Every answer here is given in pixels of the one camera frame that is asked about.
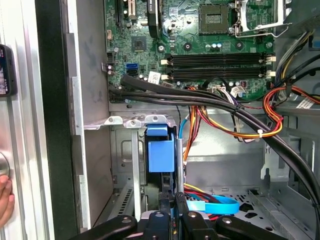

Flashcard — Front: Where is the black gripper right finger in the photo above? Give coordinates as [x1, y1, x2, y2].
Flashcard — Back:
[174, 191, 288, 240]

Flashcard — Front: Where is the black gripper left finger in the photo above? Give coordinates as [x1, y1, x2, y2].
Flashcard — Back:
[68, 192, 174, 240]

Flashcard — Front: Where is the hard disk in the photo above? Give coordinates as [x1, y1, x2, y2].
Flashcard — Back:
[144, 123, 176, 201]

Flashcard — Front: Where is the metal disk bay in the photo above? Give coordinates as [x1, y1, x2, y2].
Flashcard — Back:
[83, 113, 187, 222]

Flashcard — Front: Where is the person's hand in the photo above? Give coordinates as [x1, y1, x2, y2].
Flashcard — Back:
[0, 174, 16, 229]

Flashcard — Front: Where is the black PC case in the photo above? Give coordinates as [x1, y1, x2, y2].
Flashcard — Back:
[34, 0, 320, 240]

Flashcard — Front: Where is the black RAM slot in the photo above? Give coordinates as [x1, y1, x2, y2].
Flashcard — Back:
[164, 53, 273, 67]
[164, 67, 273, 81]

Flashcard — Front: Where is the round silver knob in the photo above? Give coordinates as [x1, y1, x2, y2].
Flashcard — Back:
[0, 151, 11, 177]

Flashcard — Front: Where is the green motherboard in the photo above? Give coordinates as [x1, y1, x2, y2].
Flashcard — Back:
[103, 0, 276, 104]

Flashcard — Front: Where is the CPU socket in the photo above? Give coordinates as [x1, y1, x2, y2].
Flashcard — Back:
[198, 3, 230, 36]

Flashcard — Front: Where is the black graphics card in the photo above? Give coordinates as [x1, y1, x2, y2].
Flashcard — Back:
[146, 0, 161, 39]

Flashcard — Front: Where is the thin metal locking lever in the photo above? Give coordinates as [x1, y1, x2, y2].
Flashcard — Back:
[234, 22, 293, 39]

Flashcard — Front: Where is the black phone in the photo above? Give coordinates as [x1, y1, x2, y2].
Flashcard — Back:
[0, 44, 18, 98]

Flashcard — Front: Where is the metal socket cover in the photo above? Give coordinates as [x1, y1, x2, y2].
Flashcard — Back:
[234, 0, 287, 33]

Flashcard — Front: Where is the blue data wire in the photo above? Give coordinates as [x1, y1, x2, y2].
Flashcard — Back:
[178, 117, 241, 215]

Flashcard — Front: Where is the orange power wire bundle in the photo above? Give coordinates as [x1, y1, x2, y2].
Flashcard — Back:
[182, 86, 285, 162]

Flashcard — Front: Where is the thick black cable bundle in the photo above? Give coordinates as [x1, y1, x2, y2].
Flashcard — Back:
[108, 74, 320, 221]

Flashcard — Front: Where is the multicolour supply wire bundle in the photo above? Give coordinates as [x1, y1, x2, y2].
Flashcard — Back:
[262, 29, 320, 106]

